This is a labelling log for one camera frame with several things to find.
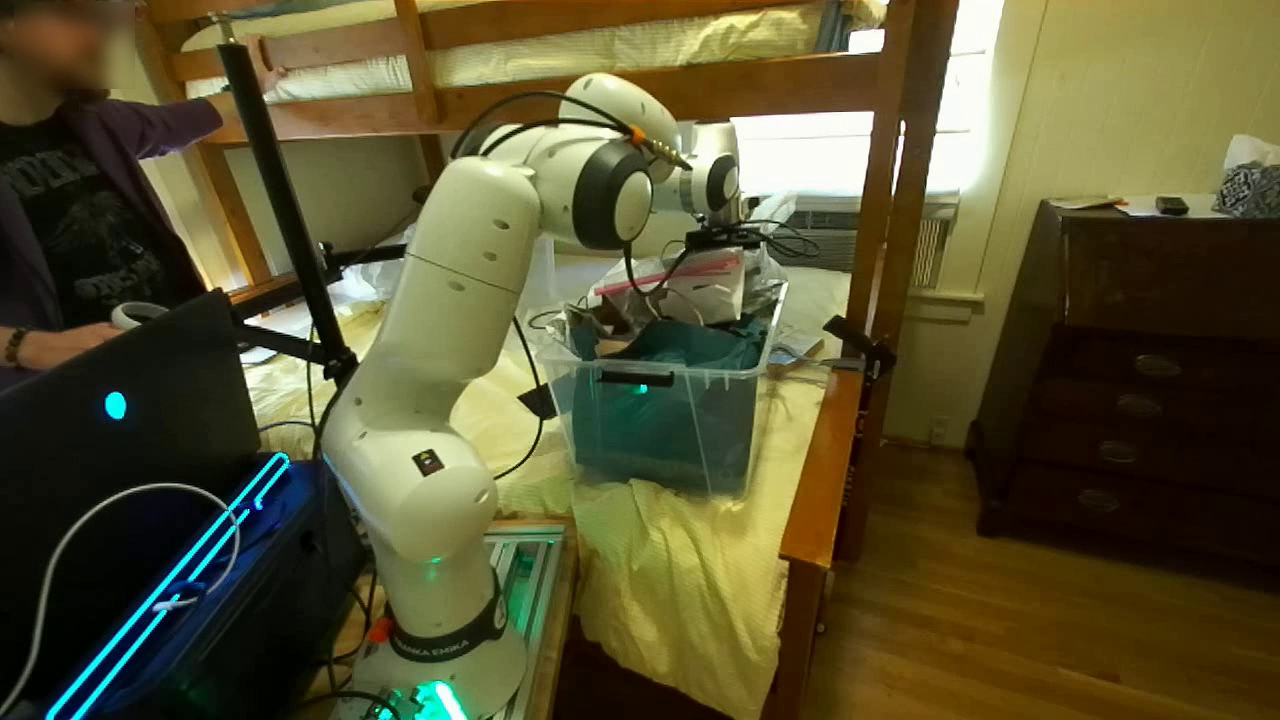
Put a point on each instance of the person right hand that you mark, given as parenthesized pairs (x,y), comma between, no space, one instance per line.
(81,341)

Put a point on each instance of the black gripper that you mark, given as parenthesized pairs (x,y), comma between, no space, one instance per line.
(726,241)

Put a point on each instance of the person in dark shirt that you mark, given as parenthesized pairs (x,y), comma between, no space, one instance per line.
(81,212)

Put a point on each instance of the clear plastic storage bin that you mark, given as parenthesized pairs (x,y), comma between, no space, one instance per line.
(652,427)

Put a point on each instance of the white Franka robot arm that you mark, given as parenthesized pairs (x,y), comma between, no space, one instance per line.
(467,293)

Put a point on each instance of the aluminum robot stand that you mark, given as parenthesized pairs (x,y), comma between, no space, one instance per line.
(543,575)

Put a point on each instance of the pale yellow bed sheet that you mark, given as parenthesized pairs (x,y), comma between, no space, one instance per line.
(680,575)

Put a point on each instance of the patterned tissue box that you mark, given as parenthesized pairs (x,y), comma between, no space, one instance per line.
(1251,190)

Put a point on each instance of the small black flat object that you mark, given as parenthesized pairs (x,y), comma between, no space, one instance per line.
(536,401)

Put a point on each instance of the teal cloth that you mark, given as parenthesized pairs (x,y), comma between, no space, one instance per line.
(667,432)

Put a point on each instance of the clear zip bag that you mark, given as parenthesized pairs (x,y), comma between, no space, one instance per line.
(692,286)

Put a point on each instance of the bright window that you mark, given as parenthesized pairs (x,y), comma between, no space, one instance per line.
(835,153)

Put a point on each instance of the small black dresser object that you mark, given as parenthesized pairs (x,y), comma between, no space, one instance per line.
(1171,205)

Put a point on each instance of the blue glowing computer case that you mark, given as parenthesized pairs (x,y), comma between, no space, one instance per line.
(174,626)

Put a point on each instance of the wooden bunk bed frame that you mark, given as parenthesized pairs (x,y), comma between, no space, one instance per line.
(914,163)

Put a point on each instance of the bunk mattress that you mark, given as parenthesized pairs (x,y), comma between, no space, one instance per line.
(601,43)

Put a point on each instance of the white plastic bag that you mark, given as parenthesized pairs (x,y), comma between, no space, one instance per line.
(768,274)

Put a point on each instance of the black laptop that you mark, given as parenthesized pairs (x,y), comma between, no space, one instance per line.
(135,453)

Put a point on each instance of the dark wooden dresser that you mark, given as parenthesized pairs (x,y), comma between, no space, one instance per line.
(1145,385)

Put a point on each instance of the black tripod pole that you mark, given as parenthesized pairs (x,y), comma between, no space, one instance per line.
(285,212)

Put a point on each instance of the black clamp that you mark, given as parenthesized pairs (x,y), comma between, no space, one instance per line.
(862,350)

